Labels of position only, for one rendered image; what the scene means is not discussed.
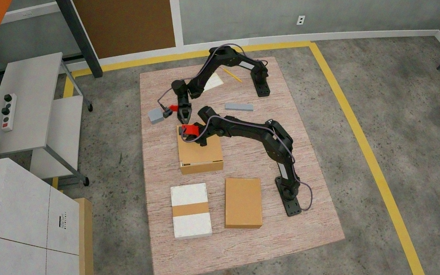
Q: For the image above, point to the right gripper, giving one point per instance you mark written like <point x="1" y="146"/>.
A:
<point x="183" y="110"/>

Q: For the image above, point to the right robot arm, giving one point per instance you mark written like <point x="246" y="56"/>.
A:
<point x="223" y="56"/>

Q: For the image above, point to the white box with tan tape band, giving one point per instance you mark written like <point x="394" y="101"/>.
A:
<point x="191" y="216"/>

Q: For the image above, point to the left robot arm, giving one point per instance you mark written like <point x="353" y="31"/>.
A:
<point x="287" y="183"/>

